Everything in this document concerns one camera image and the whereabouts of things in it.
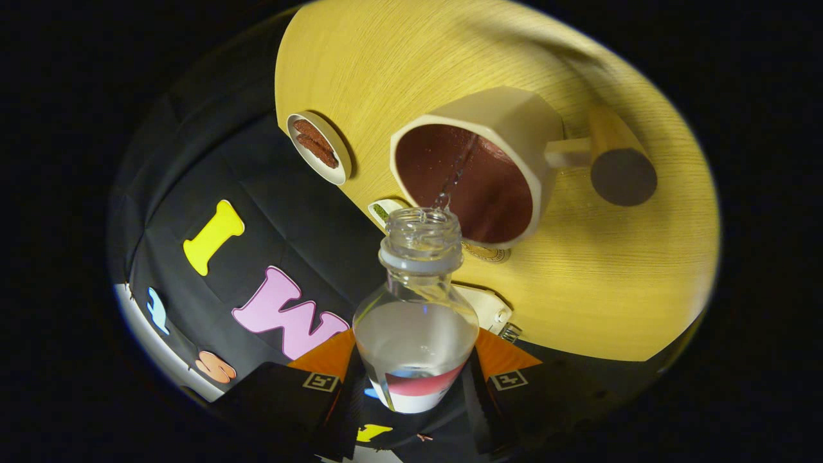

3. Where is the white oval plate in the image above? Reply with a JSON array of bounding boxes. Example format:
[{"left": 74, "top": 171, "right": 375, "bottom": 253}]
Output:
[{"left": 286, "top": 111, "right": 352, "bottom": 186}]

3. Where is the black backdrop cloth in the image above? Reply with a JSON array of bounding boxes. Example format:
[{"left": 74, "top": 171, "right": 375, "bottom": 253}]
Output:
[{"left": 106, "top": 6, "right": 708, "bottom": 463}]

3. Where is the wooden table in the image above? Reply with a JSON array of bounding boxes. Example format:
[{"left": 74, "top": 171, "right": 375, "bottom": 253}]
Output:
[{"left": 275, "top": 0, "right": 721, "bottom": 362}]

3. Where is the round cork coaster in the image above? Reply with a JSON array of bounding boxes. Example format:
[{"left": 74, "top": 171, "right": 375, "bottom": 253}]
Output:
[{"left": 462, "top": 241, "right": 512, "bottom": 264}]

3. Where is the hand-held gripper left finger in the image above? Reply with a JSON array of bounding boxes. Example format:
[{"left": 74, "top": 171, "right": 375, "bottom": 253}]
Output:
[{"left": 209, "top": 328, "right": 364, "bottom": 460}]

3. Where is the small white dish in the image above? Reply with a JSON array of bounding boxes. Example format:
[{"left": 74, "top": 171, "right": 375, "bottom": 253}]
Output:
[{"left": 368, "top": 198, "right": 412, "bottom": 231}]

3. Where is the red sausage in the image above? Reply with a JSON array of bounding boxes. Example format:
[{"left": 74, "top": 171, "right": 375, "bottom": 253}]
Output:
[
  {"left": 297, "top": 134, "right": 339, "bottom": 169},
  {"left": 293, "top": 119, "right": 330, "bottom": 150}
]

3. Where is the beige cup with wooden handle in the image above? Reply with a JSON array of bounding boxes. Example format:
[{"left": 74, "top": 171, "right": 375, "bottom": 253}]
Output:
[{"left": 390, "top": 86, "right": 658, "bottom": 250}]

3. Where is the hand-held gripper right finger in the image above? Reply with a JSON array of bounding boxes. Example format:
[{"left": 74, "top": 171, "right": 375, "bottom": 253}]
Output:
[{"left": 463, "top": 328, "right": 624, "bottom": 458}]

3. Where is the cream toaster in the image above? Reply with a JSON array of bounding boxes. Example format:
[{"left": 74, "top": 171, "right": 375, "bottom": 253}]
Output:
[{"left": 453, "top": 283, "right": 514, "bottom": 335}]

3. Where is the clear juice bottle red label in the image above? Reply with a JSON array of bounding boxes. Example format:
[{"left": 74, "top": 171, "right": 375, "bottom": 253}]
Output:
[{"left": 352, "top": 207, "right": 480, "bottom": 414}]

